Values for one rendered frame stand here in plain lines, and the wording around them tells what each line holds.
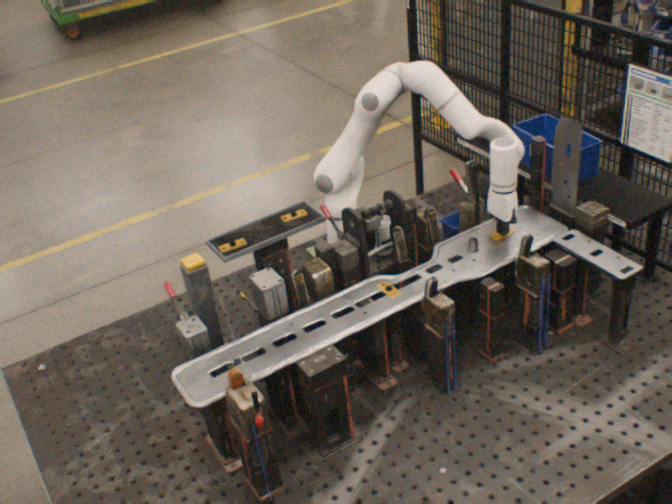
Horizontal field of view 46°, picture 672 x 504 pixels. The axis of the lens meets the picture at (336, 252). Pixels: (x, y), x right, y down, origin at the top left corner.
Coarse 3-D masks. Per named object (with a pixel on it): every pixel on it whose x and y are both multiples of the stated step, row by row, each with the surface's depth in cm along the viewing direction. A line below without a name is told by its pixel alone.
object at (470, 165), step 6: (468, 162) 265; (474, 162) 265; (468, 168) 264; (474, 168) 262; (480, 168) 263; (468, 174) 265; (474, 174) 267; (468, 180) 267; (474, 180) 268; (468, 186) 268; (474, 186) 269; (468, 192) 269; (474, 192) 270; (468, 198) 271; (480, 198) 271; (474, 204) 270; (480, 204) 272; (474, 210) 271
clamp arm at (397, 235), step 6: (396, 228) 256; (396, 234) 257; (402, 234) 257; (396, 240) 257; (402, 240) 259; (396, 246) 258; (402, 246) 259; (396, 252) 260; (402, 252) 260; (396, 258) 262; (402, 258) 261
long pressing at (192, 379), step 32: (480, 224) 271; (512, 224) 270; (544, 224) 268; (448, 256) 258; (480, 256) 256; (512, 256) 255; (352, 288) 249; (416, 288) 246; (288, 320) 239; (352, 320) 236; (224, 352) 230; (288, 352) 227; (192, 384) 220; (224, 384) 219
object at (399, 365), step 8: (376, 296) 252; (392, 320) 252; (392, 328) 253; (392, 336) 255; (392, 344) 256; (392, 352) 258; (400, 352) 260; (392, 360) 262; (400, 360) 262; (392, 368) 260; (400, 368) 260
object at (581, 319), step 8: (576, 264) 258; (584, 264) 258; (576, 272) 260; (584, 272) 261; (576, 280) 262; (584, 280) 263; (576, 288) 263; (584, 288) 265; (576, 296) 265; (584, 296) 267; (576, 304) 267; (584, 304) 269; (576, 312) 269; (576, 320) 270; (584, 320) 270; (592, 320) 270
